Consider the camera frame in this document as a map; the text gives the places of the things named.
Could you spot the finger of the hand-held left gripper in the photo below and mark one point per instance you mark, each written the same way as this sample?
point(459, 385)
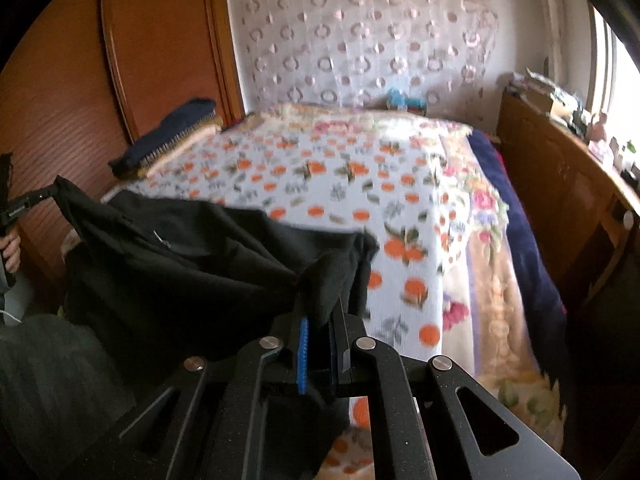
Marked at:
point(47, 192)

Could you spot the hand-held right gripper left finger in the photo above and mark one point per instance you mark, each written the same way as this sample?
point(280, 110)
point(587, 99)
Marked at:
point(302, 360)

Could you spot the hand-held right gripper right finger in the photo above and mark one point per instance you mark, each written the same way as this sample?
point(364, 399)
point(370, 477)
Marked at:
point(345, 355)

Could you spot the black printed t-shirt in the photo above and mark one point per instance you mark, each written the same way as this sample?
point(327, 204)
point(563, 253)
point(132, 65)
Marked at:
point(175, 270)

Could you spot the person's left hand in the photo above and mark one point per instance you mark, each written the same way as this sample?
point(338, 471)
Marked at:
point(11, 255)

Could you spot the folded navy garment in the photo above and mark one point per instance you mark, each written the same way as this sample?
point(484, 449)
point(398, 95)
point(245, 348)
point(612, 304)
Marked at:
point(160, 135)

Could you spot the brown wooden wardrobe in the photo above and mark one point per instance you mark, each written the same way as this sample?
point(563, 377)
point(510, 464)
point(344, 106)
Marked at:
point(150, 50)

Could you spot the person's dark grey clothing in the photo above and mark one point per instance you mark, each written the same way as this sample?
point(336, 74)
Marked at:
point(50, 385)

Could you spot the orange fruit print bedsheet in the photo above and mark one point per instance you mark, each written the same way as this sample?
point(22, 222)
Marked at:
point(300, 170)

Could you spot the navy blue blanket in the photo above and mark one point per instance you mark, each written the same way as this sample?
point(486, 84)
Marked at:
point(520, 220)

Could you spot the blue toy at bedhead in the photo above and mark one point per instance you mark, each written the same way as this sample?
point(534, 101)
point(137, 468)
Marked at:
point(402, 97)

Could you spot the long wooden cabinet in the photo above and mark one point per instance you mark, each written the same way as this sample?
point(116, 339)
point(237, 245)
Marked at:
point(550, 185)

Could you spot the open cardboard box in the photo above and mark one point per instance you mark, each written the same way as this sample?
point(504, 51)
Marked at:
point(547, 102)

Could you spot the pink tissue box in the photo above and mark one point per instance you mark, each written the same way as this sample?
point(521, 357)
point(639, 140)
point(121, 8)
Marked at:
point(599, 147)

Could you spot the dark patterned cloth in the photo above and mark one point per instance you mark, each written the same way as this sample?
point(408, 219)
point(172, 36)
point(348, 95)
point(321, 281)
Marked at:
point(535, 81)

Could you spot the pink bottle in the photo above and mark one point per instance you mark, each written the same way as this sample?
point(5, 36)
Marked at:
point(601, 127)

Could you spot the green capped bottle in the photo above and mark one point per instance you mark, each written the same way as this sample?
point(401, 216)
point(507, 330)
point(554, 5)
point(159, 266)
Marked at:
point(631, 152)

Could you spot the window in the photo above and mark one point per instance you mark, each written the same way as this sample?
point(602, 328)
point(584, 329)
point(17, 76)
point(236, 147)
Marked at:
point(620, 85)

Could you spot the bunched patterned window curtain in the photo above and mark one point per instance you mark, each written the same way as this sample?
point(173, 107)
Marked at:
point(545, 15)

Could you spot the circle patterned wall curtain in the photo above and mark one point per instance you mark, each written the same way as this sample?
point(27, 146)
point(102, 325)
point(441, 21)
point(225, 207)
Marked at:
point(360, 35)

